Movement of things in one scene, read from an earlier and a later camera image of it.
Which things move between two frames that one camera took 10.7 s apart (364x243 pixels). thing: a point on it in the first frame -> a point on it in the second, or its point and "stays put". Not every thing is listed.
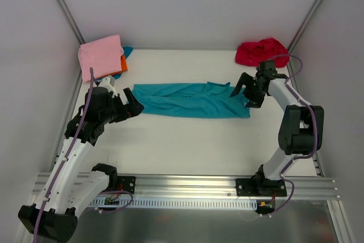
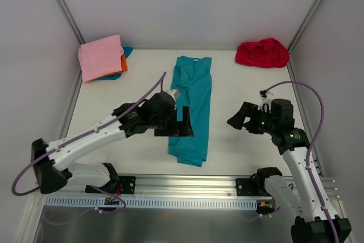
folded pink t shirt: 104,56 stays put
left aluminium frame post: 61,5 stays put
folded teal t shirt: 127,50 stays put
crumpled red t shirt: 251,53 stays put
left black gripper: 125,109 -> 174,131
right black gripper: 251,91 -> 253,120
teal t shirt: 201,100 -> 191,82
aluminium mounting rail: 174,186 stays put
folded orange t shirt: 124,65 stays put
